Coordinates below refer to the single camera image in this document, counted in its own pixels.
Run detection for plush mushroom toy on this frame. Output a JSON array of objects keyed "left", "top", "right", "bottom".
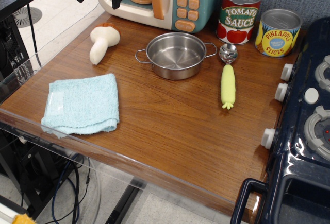
[{"left": 89, "top": 23, "right": 121, "bottom": 65}]

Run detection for toy microwave oven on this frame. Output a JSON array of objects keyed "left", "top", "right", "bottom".
[{"left": 98, "top": 0, "right": 220, "bottom": 33}]

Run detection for small steel pot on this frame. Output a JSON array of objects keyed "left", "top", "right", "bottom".
[{"left": 135, "top": 32, "right": 218, "bottom": 80}]

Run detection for light blue folded towel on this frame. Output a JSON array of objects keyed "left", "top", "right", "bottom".
[{"left": 41, "top": 74, "right": 120, "bottom": 139}]

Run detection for tomato sauce can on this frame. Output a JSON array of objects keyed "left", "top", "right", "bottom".
[{"left": 216, "top": 0, "right": 261, "bottom": 45}]

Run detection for clear acrylic table guard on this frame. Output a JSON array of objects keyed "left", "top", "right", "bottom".
[{"left": 1, "top": 14, "right": 238, "bottom": 212}]

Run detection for pineapple slices can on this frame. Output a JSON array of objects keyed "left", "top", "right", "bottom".
[{"left": 255, "top": 9, "right": 303, "bottom": 58}]

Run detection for white stove knob upper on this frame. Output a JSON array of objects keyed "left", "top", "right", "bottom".
[{"left": 280, "top": 63, "right": 294, "bottom": 82}]

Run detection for white stove knob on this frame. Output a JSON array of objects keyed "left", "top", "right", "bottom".
[
  {"left": 261, "top": 128, "right": 276, "bottom": 150},
  {"left": 280, "top": 63, "right": 294, "bottom": 82},
  {"left": 275, "top": 83, "right": 288, "bottom": 102}
]

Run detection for white stove knob middle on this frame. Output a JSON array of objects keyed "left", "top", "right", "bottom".
[{"left": 275, "top": 83, "right": 288, "bottom": 102}]

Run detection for white stove knob lower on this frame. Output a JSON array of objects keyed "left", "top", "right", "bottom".
[{"left": 261, "top": 128, "right": 276, "bottom": 150}]

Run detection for dark blue toy stove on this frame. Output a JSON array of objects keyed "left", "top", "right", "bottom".
[{"left": 230, "top": 17, "right": 329, "bottom": 223}]

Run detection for spoon with green handle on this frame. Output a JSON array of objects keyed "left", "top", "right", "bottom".
[{"left": 219, "top": 44, "right": 238, "bottom": 110}]

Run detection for blue cable under table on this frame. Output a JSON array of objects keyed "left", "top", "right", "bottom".
[{"left": 51, "top": 157, "right": 91, "bottom": 224}]

